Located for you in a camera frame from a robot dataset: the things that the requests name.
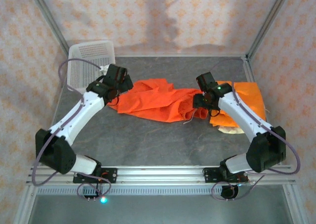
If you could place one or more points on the white plastic basket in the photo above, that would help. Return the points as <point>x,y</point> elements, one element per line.
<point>86,60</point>

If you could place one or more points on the aluminium frame post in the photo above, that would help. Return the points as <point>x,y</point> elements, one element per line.
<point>269,21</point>
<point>47,16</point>

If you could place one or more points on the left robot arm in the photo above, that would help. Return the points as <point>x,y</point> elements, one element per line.
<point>79,115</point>

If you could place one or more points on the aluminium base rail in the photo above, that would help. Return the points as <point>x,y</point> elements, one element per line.
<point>160,174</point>

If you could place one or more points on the cream shorts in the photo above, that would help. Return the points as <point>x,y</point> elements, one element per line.
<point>229,130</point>

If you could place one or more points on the aluminium frame crossbar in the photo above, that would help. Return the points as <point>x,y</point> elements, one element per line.
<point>177,55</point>

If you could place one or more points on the light orange shorts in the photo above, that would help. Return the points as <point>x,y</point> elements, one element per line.
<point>249,95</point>

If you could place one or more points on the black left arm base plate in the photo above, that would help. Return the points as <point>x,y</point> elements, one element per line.
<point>109,175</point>

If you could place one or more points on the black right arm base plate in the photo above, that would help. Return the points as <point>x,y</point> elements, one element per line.
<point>209,175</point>

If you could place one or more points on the red-orange shorts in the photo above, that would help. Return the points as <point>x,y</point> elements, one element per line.
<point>153,100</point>

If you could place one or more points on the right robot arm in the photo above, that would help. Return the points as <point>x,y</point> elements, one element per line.
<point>237,112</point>

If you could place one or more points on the aluminium side rail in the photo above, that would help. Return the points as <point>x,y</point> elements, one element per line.
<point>249,70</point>

